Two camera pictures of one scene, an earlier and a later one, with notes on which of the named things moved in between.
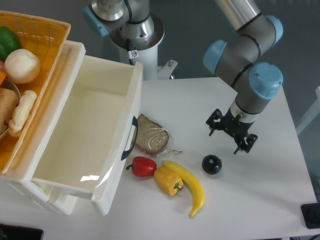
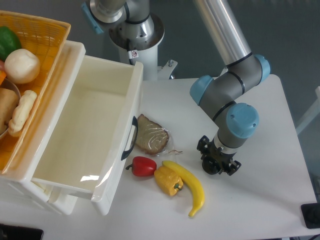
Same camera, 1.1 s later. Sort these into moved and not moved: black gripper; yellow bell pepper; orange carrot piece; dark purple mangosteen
Moved: black gripper
Not moved: yellow bell pepper; orange carrot piece; dark purple mangosteen
